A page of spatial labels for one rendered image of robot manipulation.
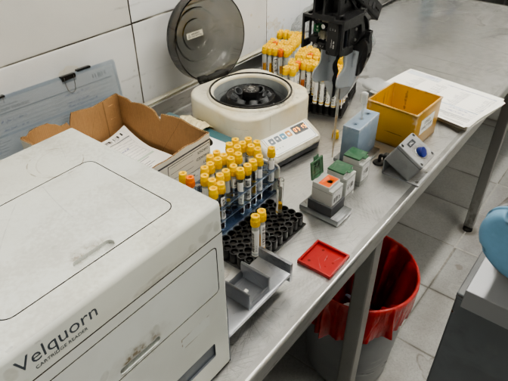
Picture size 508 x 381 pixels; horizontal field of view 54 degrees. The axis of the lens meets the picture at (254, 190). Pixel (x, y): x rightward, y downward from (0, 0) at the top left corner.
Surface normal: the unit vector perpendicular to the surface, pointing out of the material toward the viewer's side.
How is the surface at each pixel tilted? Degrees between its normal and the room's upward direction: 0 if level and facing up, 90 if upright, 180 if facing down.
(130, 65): 90
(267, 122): 90
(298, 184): 0
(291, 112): 90
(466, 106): 1
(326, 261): 0
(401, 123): 90
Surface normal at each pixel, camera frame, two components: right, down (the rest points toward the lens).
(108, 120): 0.78, 0.35
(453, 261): 0.00, -0.80
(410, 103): -0.66, 0.45
